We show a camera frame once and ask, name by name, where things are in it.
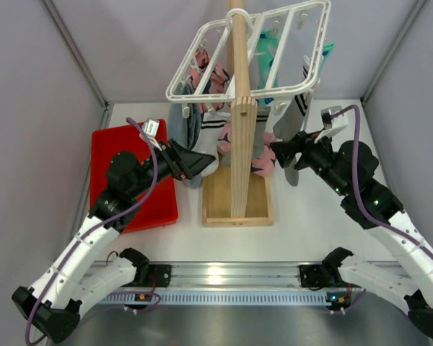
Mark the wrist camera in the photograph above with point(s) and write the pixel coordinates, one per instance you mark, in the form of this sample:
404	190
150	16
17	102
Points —
334	121
148	134

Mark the teal patterned sock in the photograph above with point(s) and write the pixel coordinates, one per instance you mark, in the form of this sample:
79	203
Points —
266	49

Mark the white clip sock hanger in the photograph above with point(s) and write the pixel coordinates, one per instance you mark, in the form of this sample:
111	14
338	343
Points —
252	54

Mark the blue grey sock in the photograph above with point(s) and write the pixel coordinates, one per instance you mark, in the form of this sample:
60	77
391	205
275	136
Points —
185	130

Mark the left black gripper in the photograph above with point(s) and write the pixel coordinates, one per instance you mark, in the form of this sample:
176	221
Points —
176	162

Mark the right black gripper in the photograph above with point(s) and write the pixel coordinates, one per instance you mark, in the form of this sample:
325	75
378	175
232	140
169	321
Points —
299	151

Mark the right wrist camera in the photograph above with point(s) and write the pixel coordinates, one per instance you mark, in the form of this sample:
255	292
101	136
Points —
334	121

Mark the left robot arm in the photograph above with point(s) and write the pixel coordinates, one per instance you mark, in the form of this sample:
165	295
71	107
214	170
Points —
58	300

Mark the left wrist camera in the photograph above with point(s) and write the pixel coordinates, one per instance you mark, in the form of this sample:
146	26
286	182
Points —
148	134

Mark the white sock black stripes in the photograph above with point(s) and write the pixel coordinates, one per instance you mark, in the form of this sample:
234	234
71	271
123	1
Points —
211	128

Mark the pink patterned sock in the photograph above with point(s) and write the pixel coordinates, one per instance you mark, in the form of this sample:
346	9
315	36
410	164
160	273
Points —
262	166
218	79

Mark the wooden stand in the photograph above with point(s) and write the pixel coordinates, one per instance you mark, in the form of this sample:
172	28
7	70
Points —
233	196

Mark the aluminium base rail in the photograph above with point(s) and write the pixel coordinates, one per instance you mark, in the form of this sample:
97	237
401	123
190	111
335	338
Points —
232	284

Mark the grey sock black stripes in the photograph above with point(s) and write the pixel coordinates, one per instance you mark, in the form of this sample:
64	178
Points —
290	124

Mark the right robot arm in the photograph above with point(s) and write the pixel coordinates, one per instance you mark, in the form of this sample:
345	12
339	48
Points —
349	172

